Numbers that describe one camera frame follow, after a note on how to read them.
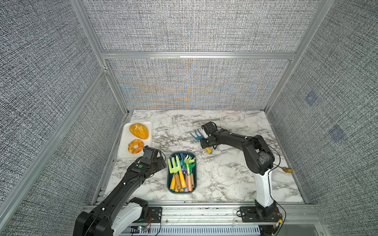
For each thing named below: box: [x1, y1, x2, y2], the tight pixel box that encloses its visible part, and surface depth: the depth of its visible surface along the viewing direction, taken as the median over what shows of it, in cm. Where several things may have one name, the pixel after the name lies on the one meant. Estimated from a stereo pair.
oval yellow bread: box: [129, 122, 150, 140], surface depth 104 cm
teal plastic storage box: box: [166, 151, 198, 195], surface depth 83 cm
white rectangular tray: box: [117, 121, 154, 158], surface depth 105 cm
